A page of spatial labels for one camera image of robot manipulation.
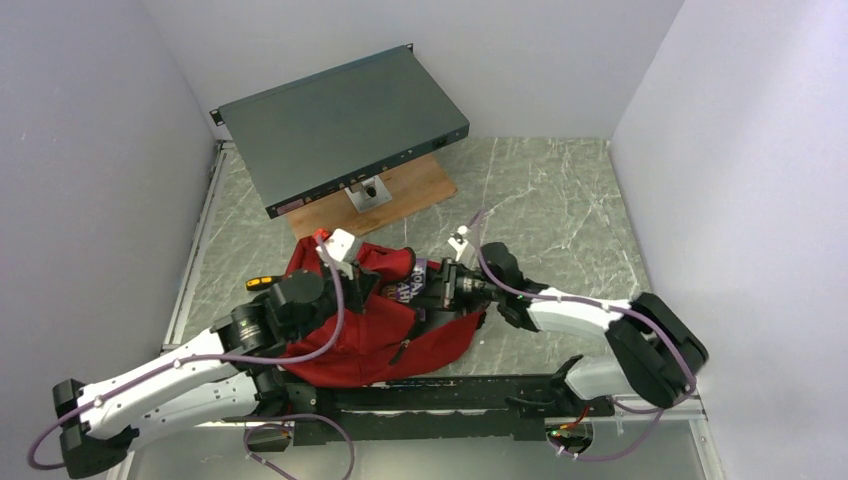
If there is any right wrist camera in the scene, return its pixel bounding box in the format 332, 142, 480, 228
448, 225, 476, 265

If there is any grey rack-mount device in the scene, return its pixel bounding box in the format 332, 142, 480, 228
209, 44, 470, 219

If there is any wooden board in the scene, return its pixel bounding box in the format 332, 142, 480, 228
285, 154, 457, 239

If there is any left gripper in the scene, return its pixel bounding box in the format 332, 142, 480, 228
290, 257, 381, 342

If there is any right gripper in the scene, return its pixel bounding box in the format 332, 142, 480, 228
410, 257, 504, 311

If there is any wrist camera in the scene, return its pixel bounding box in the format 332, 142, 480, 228
448, 225, 476, 265
313, 228, 362, 279

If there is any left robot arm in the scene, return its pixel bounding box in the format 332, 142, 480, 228
52, 263, 380, 479

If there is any orange Roald Dahl book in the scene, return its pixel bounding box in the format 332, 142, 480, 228
382, 259, 428, 304

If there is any purple cable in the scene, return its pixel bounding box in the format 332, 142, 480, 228
466, 210, 699, 464
26, 230, 347, 472

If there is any aluminium frame rail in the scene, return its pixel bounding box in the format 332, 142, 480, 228
160, 140, 236, 355

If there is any yellow handled screwdriver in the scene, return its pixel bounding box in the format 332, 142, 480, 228
244, 275, 283, 292

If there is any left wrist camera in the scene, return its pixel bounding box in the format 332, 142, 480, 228
313, 228, 362, 279

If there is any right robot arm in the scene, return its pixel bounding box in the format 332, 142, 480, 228
412, 242, 709, 415

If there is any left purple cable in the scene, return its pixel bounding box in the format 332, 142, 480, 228
26, 230, 347, 472

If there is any red student backpack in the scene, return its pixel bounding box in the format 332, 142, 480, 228
283, 243, 486, 388

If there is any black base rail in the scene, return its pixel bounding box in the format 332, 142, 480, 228
229, 372, 615, 446

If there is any metal stand bracket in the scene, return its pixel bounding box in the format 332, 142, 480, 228
344, 175, 392, 214

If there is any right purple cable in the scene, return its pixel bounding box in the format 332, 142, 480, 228
466, 210, 699, 464

